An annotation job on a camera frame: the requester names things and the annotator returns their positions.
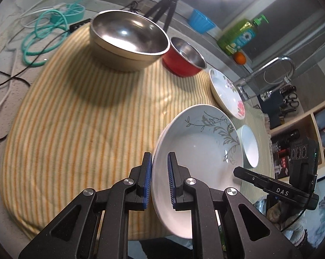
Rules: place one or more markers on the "black bottle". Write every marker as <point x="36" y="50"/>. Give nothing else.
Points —
<point x="286" y="137"/>

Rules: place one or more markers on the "light blue bowl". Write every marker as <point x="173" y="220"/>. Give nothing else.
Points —
<point x="250" y="145"/>

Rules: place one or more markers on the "blue ribbed cup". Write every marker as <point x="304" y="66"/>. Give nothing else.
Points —
<point x="201" y="21"/>

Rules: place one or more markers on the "white plate grey leaf print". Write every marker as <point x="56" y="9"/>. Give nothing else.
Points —
<point x="200" y="151"/>

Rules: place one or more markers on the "dark knife holder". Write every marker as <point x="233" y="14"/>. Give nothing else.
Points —
<point x="271" y="110"/>

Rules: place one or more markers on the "black power strip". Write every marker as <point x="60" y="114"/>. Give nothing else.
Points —
<point x="80" y="24"/>

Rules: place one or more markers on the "yellow striped cloth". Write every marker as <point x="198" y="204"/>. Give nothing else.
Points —
<point x="84" y="129"/>

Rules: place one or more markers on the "green dish soap bottle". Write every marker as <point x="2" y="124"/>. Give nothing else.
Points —
<point x="238" y="36"/>

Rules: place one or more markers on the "red black box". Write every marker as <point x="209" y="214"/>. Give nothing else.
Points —
<point x="284" y="163"/>

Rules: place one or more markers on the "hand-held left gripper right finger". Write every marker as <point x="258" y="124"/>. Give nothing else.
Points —
<point x="171" y="178"/>

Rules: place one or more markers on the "white plate pink flower print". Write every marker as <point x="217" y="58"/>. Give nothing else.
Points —
<point x="224" y="91"/>

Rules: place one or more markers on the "wooden shelf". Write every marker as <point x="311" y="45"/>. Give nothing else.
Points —
<point x="308" y="118"/>

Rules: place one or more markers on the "orange fruit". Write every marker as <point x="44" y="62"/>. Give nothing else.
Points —
<point x="239" y="58"/>

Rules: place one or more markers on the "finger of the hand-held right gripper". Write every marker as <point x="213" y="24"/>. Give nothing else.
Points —
<point x="251" y="177"/>

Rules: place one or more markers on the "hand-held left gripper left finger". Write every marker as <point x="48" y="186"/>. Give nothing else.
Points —
<point x="147" y="178"/>

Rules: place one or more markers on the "black tripod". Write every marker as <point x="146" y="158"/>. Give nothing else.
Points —
<point x="168" y="8"/>

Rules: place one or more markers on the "black scissors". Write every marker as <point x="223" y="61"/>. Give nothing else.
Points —
<point x="291" y="98"/>

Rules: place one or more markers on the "large steel bowl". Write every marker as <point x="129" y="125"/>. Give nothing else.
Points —
<point x="124" y="32"/>

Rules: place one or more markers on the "teal round device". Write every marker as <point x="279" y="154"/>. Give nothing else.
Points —
<point x="68" y="14"/>

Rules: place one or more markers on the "person's right hand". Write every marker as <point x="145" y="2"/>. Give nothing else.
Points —
<point x="276" y="212"/>

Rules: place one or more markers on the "chrome faucet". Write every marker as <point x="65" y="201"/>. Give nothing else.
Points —
<point x="255" y="71"/>

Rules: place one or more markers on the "red steel bowl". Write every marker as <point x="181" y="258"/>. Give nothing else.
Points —
<point x="178" y="64"/>

